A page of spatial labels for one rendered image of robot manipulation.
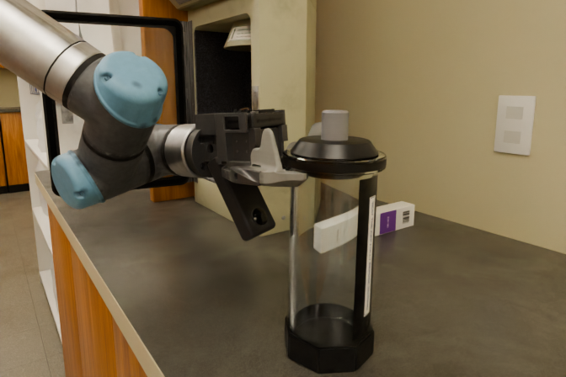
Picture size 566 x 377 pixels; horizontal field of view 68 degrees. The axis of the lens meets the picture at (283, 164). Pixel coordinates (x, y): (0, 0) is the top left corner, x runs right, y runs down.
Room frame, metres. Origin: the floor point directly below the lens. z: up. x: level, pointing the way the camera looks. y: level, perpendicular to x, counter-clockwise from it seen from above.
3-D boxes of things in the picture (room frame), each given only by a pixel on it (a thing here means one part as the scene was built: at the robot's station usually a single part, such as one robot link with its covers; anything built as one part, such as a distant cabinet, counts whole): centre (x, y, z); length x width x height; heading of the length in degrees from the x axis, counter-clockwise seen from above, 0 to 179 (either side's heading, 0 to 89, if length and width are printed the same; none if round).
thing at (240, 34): (0.96, 0.04, 1.34); 0.18 x 0.18 x 0.05
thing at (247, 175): (0.47, 0.04, 1.14); 0.09 x 0.05 x 0.02; 26
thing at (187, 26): (1.04, 0.23, 1.19); 0.03 x 0.02 x 0.39; 35
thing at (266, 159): (0.43, 0.01, 1.16); 0.09 x 0.03 x 0.06; 26
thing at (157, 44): (0.97, 0.38, 1.19); 0.30 x 0.01 x 0.40; 115
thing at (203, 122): (0.53, 0.06, 1.16); 0.12 x 0.08 x 0.09; 50
